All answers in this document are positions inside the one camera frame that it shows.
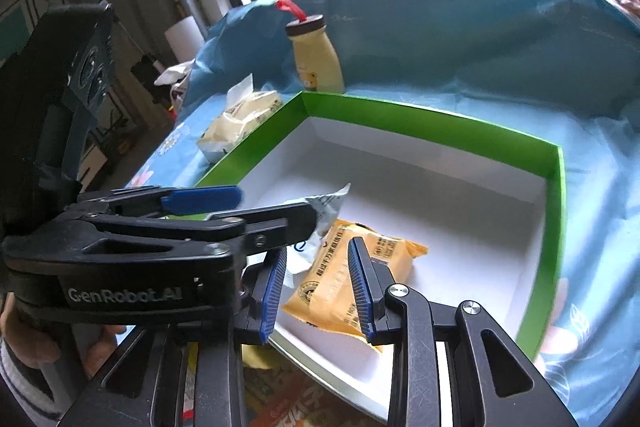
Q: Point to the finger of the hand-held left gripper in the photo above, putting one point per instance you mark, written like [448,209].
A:
[205,199]
[270,227]

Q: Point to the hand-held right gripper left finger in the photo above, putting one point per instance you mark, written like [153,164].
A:
[272,292]

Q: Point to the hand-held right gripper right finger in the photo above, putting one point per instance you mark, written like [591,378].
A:
[360,287]

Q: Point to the orange yellow snack packet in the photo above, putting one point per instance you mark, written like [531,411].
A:
[330,287]

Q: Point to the white grey snack packet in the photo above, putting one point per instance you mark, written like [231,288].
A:
[327,207]

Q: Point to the orange printed snack packet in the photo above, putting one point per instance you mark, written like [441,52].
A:
[300,402]

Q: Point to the green cardboard box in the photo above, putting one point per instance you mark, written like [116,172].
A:
[450,217]

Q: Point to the person's left forearm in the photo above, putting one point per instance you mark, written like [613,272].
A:
[20,389]

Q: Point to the person's left hand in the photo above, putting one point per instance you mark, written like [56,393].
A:
[25,342]

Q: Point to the pale yellow bread packet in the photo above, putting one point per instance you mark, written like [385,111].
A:
[240,117]

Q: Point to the white plastic bag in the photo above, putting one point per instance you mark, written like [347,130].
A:
[172,74]

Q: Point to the black stand base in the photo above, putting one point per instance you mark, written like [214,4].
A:
[146,69]

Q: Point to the white cylinder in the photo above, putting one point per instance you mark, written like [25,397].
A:
[185,39]

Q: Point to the yellow bottle with brown cap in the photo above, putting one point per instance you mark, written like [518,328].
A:
[317,62]

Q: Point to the blue quilt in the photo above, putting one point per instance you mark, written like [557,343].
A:
[450,32]

